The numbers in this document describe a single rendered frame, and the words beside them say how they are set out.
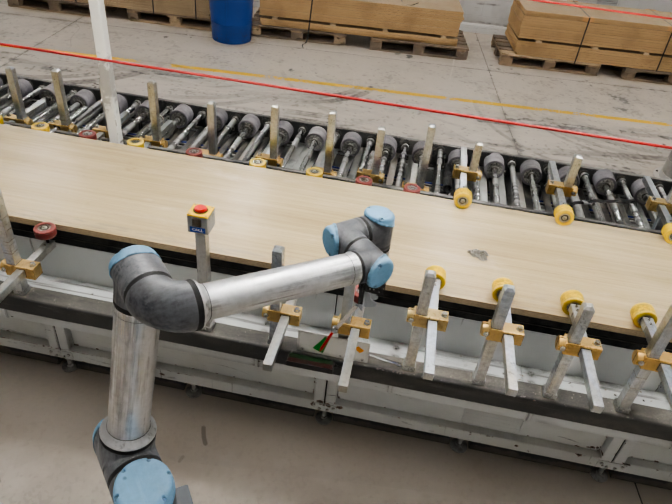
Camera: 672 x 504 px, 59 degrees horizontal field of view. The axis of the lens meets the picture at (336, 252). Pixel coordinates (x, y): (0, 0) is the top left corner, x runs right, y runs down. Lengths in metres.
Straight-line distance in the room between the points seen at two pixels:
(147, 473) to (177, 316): 0.54
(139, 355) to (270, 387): 1.33
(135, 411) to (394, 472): 1.42
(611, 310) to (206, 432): 1.77
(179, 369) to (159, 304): 1.58
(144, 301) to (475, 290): 1.33
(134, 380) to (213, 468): 1.22
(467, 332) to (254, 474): 1.09
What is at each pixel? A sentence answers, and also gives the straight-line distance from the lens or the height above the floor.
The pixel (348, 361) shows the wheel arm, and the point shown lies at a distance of 1.95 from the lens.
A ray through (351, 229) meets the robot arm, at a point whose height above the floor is 1.37.
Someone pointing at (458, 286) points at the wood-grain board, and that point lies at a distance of 2.27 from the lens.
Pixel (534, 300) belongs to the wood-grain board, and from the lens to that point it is 2.32.
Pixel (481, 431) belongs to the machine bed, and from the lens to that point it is 2.78.
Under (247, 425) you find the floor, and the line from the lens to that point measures 2.85.
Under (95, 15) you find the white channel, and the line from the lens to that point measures 2.96.
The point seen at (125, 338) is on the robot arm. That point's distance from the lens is 1.49.
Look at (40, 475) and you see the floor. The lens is 2.86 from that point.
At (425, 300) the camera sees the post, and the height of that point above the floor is 1.03.
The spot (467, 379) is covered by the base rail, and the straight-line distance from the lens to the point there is 2.21.
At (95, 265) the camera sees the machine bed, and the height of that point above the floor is 0.72.
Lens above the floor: 2.28
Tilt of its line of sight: 36 degrees down
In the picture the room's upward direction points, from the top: 6 degrees clockwise
